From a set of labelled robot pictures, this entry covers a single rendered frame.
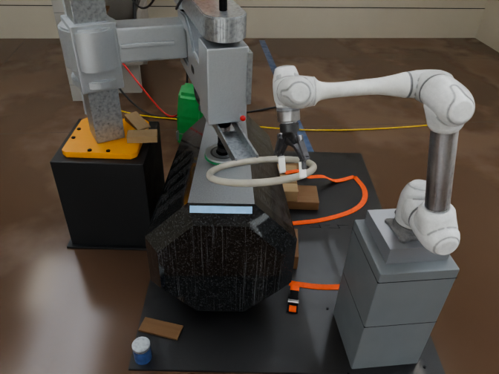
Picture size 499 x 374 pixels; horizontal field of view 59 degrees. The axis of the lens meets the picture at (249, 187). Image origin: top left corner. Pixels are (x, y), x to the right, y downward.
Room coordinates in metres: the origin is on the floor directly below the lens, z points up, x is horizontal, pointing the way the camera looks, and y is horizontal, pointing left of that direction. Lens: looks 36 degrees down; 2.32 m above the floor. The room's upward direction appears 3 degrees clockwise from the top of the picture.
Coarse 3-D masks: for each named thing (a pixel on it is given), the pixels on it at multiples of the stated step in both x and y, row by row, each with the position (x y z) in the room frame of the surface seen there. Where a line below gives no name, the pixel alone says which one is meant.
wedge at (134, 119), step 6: (126, 114) 2.86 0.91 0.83; (132, 114) 2.87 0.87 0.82; (138, 114) 2.88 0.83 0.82; (126, 120) 2.84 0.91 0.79; (132, 120) 2.81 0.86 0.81; (138, 120) 2.82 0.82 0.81; (144, 120) 2.83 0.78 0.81; (132, 126) 2.77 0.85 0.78; (138, 126) 2.75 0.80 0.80; (144, 126) 2.76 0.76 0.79; (150, 126) 2.77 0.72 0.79
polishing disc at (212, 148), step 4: (216, 144) 2.34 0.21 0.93; (208, 148) 2.28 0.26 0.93; (212, 148) 2.28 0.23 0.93; (216, 148) 2.28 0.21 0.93; (208, 152) 2.24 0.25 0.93; (212, 152) 2.24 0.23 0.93; (208, 156) 2.20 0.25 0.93; (212, 156) 2.20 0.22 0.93; (216, 156) 2.20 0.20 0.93; (220, 156) 2.20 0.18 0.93; (224, 156) 2.20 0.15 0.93; (228, 156) 2.21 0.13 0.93; (212, 160) 2.16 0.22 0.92; (216, 160) 2.15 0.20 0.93; (220, 160) 2.15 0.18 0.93; (224, 160) 2.16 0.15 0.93; (228, 160) 2.16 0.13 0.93
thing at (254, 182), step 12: (276, 156) 1.84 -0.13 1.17; (216, 168) 1.69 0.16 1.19; (312, 168) 1.54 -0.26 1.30; (216, 180) 1.47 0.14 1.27; (228, 180) 1.44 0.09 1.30; (240, 180) 1.42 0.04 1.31; (252, 180) 1.41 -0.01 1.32; (264, 180) 1.41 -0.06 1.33; (276, 180) 1.41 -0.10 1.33; (288, 180) 1.43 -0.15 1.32
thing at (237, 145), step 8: (216, 128) 2.14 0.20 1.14; (240, 128) 2.11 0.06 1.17; (224, 136) 2.02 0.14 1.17; (232, 136) 2.11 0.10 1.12; (240, 136) 2.10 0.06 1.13; (224, 144) 1.98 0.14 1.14; (232, 144) 2.01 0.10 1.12; (240, 144) 2.02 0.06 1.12; (248, 144) 1.96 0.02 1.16; (232, 152) 1.86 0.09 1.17; (240, 152) 1.93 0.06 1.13; (248, 152) 1.93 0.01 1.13; (256, 152) 1.86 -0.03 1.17
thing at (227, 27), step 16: (176, 0) 2.79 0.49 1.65; (192, 0) 2.43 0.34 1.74; (208, 0) 2.43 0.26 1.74; (192, 16) 2.41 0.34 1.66; (208, 16) 2.15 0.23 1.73; (224, 16) 2.14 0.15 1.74; (240, 16) 2.17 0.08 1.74; (208, 32) 2.15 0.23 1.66; (224, 32) 2.12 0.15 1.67; (240, 32) 2.16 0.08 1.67
